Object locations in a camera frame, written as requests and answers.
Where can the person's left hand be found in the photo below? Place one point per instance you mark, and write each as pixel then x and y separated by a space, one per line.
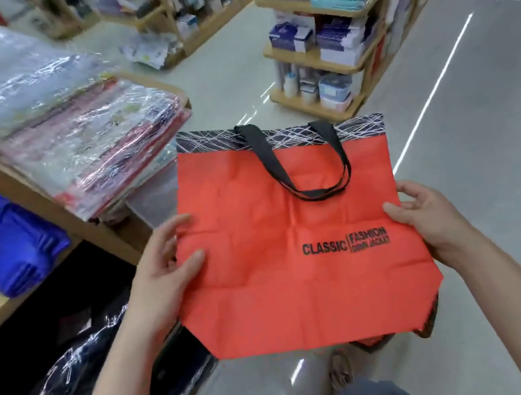
pixel 161 288

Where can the person's right hand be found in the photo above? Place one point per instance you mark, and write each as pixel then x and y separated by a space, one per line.
pixel 441 223

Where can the red shopping basket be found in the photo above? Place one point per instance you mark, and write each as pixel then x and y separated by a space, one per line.
pixel 405 333

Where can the red bag with black lettering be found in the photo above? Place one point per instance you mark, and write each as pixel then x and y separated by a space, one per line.
pixel 287 291

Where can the person's right shoe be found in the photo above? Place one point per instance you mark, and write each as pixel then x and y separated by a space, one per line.
pixel 340 374

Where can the clear wrapped pack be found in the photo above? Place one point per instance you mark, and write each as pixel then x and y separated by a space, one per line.
pixel 150 199

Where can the red packaged goods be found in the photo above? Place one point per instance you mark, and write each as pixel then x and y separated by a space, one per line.
pixel 90 144

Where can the white plastic box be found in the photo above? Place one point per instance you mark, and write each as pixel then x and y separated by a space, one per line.
pixel 335 91

